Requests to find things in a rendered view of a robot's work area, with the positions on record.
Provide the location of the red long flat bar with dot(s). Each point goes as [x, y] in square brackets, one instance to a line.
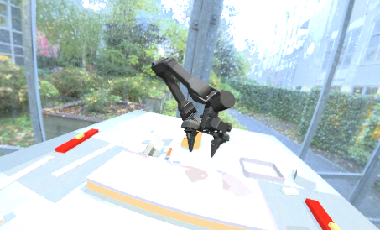
[321, 215]
[75, 141]

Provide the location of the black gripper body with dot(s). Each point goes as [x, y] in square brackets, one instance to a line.
[191, 124]

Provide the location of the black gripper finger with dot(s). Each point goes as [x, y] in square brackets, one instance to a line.
[190, 135]
[215, 144]

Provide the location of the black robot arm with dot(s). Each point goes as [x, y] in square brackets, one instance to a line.
[215, 100]

